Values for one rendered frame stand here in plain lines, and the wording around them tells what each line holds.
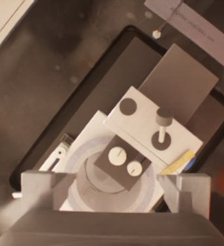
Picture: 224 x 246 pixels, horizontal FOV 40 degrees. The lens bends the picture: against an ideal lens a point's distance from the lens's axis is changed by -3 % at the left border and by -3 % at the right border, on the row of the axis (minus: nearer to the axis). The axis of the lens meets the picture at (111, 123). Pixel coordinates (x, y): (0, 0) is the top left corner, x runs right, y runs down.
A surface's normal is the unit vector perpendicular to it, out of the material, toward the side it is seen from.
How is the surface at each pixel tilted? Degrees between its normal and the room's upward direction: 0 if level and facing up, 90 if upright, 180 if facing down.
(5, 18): 90
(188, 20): 90
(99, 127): 90
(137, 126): 90
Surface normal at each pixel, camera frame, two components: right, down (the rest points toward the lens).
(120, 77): -0.03, 0.01
